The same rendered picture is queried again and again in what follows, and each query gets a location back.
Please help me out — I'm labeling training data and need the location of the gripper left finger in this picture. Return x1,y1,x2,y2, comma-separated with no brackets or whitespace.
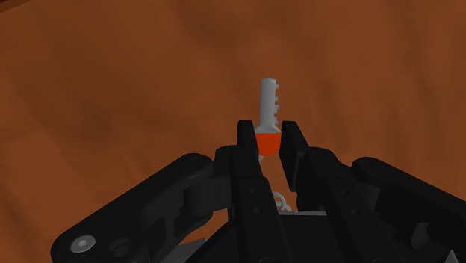
50,120,293,263

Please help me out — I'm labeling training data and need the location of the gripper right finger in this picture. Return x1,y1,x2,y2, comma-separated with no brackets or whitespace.
279,120,466,263

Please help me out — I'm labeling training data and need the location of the grey key with orange head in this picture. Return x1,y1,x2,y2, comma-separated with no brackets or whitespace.
254,77,293,213

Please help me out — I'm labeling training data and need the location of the brown fabric bed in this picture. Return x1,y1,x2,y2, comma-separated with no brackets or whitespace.
0,0,466,263

